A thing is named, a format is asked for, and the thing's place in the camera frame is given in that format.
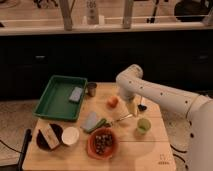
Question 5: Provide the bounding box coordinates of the black spoon white handle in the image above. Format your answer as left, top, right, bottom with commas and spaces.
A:
138, 96, 147, 112

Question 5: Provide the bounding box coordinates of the white remote device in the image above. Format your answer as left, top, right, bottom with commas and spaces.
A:
86, 0, 99, 25

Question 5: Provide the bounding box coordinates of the orange bowl with grapes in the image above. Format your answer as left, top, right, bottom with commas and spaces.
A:
87, 128, 118, 160

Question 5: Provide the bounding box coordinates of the wooden block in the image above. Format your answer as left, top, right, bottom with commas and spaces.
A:
41, 125, 60, 149

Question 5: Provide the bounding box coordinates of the small orange apple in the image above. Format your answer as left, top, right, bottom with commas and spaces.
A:
107, 96, 119, 108

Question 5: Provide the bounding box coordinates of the dark brown bowl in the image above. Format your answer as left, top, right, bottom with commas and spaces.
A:
36, 124, 63, 151

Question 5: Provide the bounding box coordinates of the black bar left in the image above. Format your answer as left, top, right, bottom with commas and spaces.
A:
17, 129, 32, 171

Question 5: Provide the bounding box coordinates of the white paper cup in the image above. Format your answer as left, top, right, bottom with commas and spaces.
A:
62, 127, 80, 146

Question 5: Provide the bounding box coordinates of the green plastic cup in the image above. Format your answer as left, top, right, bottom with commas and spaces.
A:
137, 118, 151, 134

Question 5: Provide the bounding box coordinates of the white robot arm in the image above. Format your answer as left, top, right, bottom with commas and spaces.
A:
116, 64, 213, 171

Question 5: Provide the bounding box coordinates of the green plastic tray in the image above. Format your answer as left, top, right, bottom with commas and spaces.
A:
34, 75, 87, 122

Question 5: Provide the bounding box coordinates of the small metal cup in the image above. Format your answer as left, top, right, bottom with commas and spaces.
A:
87, 82, 97, 97

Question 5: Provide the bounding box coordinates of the black cable right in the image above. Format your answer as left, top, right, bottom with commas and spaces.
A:
170, 143, 188, 164

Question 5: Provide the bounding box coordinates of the blue sponge in tray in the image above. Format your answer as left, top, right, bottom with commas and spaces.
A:
69, 87, 83, 102

